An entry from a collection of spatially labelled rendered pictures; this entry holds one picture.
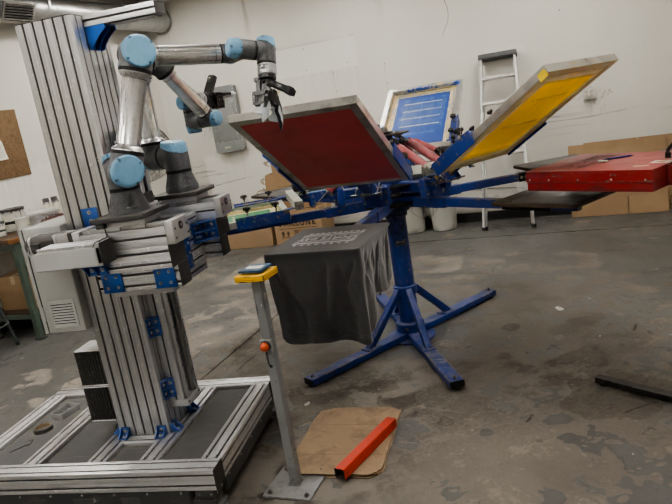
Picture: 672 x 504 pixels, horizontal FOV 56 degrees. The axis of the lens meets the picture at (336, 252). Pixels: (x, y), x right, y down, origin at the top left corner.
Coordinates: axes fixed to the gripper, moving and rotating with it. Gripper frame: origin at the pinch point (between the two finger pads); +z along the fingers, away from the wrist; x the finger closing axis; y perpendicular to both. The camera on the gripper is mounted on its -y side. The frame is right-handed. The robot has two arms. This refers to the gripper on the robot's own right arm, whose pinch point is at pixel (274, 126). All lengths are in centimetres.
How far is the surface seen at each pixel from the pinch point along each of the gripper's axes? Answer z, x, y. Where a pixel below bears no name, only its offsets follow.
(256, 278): 58, 4, 9
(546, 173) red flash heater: 18, -75, -95
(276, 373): 97, -13, 10
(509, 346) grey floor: 105, -168, -63
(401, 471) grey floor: 143, -43, -31
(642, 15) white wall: -175, -444, -171
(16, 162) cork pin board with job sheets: -63, -219, 379
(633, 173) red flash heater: 24, -57, -128
